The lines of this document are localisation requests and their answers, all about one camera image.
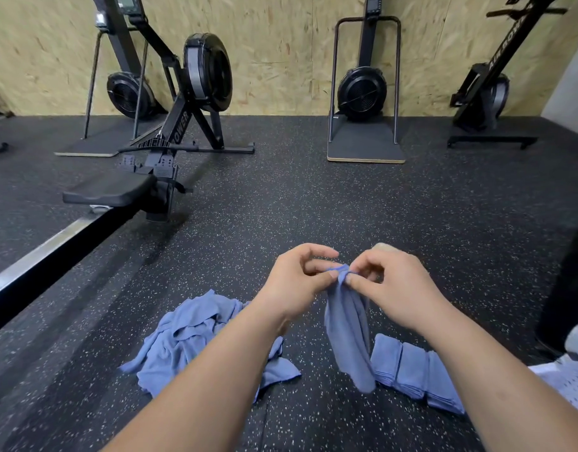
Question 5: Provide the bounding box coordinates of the person's right hand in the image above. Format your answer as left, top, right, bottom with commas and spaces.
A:
344, 242, 452, 339

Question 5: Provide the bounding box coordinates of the black ski trainer grey platform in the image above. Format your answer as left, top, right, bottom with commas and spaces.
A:
53, 0, 168, 158

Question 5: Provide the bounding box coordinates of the blue towel with wave print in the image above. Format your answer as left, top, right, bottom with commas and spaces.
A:
425, 350, 467, 416

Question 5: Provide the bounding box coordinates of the black printed punching bag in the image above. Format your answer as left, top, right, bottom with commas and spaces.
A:
536, 216, 578, 354

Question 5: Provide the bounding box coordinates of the plain blue towel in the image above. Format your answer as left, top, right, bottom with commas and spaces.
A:
393, 342, 432, 401
369, 333, 404, 389

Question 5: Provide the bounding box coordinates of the person's left hand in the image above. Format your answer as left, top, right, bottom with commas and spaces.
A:
251, 242, 343, 328

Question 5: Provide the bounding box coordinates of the black upright exercise machine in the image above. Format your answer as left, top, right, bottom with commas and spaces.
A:
447, 0, 569, 149

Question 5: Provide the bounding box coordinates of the blue towel pile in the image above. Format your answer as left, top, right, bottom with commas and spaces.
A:
119, 289, 302, 403

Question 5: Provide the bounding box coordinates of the black rowing machine with rail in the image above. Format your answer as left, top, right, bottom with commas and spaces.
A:
0, 0, 256, 340

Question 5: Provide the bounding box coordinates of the black ski trainer wooden-edged platform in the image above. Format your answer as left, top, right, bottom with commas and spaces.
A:
327, 0, 408, 164

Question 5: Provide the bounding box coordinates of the person's right forearm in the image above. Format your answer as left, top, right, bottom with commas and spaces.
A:
425, 306, 578, 452

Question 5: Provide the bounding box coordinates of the white perforated metal rack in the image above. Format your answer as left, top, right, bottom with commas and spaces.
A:
527, 315, 578, 420

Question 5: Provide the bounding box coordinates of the person's left forearm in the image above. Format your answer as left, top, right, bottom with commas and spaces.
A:
102, 306, 290, 452

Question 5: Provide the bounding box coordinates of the row of blue towels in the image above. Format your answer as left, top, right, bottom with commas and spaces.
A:
324, 265, 378, 394

